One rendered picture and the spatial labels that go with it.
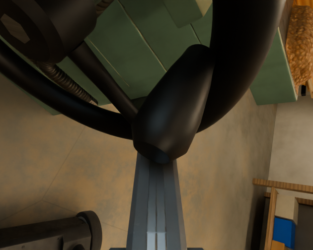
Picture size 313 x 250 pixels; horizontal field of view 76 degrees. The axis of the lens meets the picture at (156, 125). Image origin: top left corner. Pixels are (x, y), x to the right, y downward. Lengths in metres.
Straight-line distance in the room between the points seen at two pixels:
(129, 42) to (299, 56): 0.27
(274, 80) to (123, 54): 0.27
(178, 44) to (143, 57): 0.08
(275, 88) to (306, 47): 0.06
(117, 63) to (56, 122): 0.62
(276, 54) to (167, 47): 0.16
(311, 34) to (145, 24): 0.24
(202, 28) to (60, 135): 0.83
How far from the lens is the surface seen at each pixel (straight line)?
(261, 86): 0.36
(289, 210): 3.01
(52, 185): 1.04
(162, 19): 0.34
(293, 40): 0.35
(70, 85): 0.39
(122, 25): 0.38
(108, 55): 0.45
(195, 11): 0.20
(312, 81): 3.47
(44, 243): 0.88
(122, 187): 1.23
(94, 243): 0.97
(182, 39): 0.34
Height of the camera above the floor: 0.96
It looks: 44 degrees down
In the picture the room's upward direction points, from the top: 87 degrees clockwise
